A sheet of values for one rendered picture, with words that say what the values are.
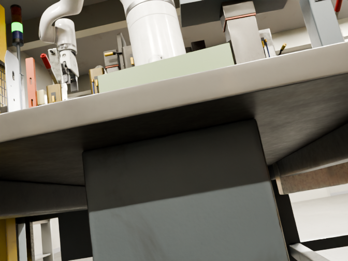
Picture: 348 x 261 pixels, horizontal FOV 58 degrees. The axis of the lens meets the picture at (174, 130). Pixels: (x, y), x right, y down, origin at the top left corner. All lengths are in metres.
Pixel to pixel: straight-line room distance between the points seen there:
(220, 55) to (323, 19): 0.62
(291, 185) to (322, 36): 0.77
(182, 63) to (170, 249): 0.31
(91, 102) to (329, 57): 0.29
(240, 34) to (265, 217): 0.68
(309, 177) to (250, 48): 0.81
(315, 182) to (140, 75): 1.22
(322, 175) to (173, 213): 1.22
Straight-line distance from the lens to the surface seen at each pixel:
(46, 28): 1.51
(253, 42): 1.05
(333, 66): 0.42
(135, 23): 0.73
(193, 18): 1.15
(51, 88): 1.27
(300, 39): 8.08
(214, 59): 0.57
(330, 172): 1.67
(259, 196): 0.51
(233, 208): 0.50
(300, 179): 1.63
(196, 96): 0.38
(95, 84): 1.18
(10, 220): 2.03
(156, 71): 0.57
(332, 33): 1.13
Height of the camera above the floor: 0.55
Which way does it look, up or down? 13 degrees up
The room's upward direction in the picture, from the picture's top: 10 degrees counter-clockwise
